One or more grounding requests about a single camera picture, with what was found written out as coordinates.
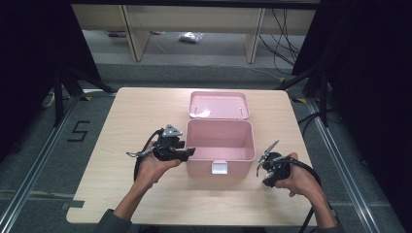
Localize clear plastic bag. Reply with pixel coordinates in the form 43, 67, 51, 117
178, 31, 204, 45

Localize person's right hand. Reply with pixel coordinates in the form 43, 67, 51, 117
274, 151, 321, 199

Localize person's left hand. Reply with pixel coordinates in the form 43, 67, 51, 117
135, 140, 183, 190

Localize black floor cables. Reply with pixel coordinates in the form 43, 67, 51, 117
257, 8, 301, 76

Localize metal floor rail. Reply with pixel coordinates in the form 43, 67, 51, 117
0, 95, 82, 233
305, 97, 381, 233

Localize black cable by stand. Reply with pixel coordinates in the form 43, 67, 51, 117
296, 111, 328, 138

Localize black metal stand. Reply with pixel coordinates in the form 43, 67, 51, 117
274, 63, 330, 128
52, 65, 119, 128

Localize white coiled cable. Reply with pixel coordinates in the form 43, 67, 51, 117
41, 91, 56, 109

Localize pink box with white handle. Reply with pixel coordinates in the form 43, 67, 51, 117
185, 90, 257, 180

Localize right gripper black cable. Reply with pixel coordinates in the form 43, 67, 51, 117
289, 157, 323, 233

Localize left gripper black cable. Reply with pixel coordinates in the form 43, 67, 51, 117
125, 128, 165, 183

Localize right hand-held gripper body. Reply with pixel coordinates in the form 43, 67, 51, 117
257, 139, 292, 183

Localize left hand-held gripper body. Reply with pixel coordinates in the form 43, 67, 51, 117
152, 123, 189, 163

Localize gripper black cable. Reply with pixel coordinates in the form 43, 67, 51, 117
125, 128, 165, 183
289, 157, 323, 233

